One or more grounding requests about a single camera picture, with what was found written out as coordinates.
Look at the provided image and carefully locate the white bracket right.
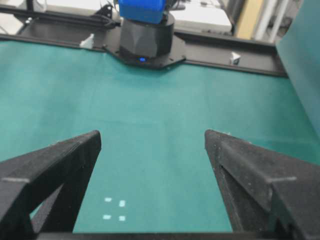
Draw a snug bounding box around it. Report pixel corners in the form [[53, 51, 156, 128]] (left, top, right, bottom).
[[229, 51, 241, 66]]

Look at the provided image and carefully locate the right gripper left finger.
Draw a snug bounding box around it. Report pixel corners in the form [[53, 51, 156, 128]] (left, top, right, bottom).
[[0, 130, 102, 240]]

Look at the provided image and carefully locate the black table frame rail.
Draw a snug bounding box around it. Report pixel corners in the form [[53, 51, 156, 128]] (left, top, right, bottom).
[[0, 5, 287, 77]]

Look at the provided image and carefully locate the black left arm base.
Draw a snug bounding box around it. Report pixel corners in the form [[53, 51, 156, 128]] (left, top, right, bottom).
[[102, 13, 187, 69]]

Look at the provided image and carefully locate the green backdrop curtain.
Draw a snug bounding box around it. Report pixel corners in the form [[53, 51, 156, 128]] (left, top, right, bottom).
[[274, 0, 320, 118]]

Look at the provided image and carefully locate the white bracket left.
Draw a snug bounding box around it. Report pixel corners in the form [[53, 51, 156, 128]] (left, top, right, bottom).
[[79, 33, 95, 49]]

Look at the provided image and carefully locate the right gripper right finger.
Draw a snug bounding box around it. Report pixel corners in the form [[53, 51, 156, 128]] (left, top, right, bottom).
[[204, 129, 320, 240]]

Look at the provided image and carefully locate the white bracket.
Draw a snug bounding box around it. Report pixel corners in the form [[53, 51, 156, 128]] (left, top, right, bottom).
[[229, 51, 241, 66], [79, 33, 95, 49]]

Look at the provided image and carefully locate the white background table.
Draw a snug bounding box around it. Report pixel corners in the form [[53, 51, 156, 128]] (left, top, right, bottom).
[[0, 0, 232, 32]]

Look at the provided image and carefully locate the green table cloth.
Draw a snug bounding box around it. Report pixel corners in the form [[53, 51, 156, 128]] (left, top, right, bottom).
[[0, 41, 320, 233]]

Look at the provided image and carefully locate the blue block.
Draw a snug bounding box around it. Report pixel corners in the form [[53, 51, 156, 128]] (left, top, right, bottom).
[[118, 0, 166, 24]]

